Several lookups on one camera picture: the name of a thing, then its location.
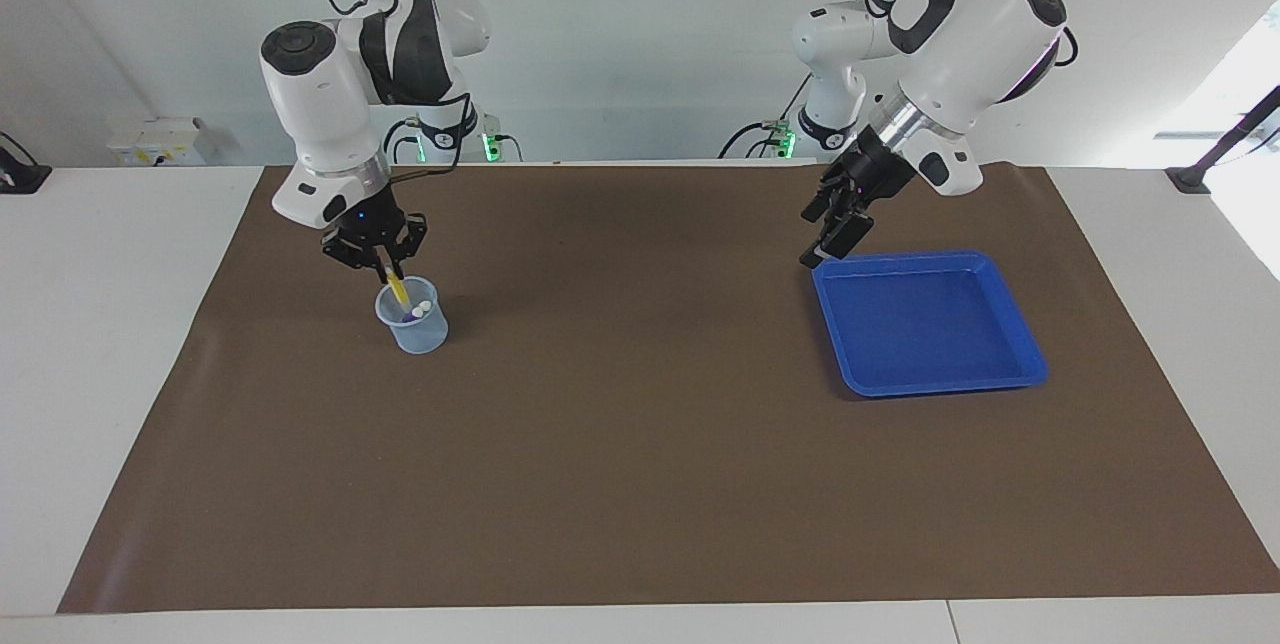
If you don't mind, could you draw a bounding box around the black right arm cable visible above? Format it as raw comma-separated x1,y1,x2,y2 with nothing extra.
305,0,473,187

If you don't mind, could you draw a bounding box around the translucent plastic cup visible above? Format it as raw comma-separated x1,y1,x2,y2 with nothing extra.
375,276,450,355

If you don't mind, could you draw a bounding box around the brown table mat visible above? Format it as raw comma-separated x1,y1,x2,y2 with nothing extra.
57,162,1280,615

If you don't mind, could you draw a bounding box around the white wall socket box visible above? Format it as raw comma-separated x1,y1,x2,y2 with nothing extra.
107,117,208,167

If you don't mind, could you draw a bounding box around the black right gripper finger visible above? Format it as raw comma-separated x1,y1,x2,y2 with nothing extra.
389,213,430,278
321,228,390,283

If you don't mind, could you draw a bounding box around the black camera stand pole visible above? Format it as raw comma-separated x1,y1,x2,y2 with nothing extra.
1165,84,1280,195

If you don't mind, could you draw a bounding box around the small black table clamp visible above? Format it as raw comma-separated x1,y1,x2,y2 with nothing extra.
0,131,53,195

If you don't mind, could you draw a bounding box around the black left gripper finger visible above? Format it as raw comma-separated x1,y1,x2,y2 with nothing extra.
802,185,850,224
799,208,872,271

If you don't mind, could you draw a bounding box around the black left arm base cable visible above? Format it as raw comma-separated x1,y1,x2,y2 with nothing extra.
718,74,813,160

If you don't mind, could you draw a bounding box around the blue plastic tray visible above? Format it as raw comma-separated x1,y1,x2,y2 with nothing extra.
811,250,1050,398

